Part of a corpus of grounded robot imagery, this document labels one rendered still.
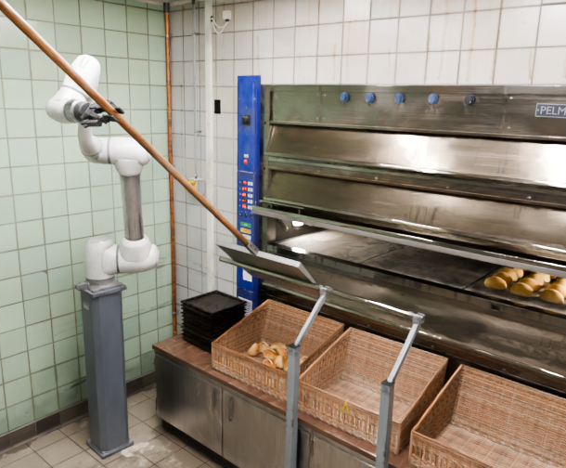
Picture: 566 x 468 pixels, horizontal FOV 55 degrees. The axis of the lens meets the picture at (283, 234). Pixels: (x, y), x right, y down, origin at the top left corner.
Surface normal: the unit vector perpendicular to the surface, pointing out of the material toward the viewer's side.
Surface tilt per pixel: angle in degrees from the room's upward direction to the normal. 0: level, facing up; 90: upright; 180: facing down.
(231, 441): 90
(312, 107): 92
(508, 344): 70
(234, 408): 90
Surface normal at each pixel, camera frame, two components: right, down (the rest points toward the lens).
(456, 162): -0.60, -0.18
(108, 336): 0.71, 0.18
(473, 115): -0.65, 0.17
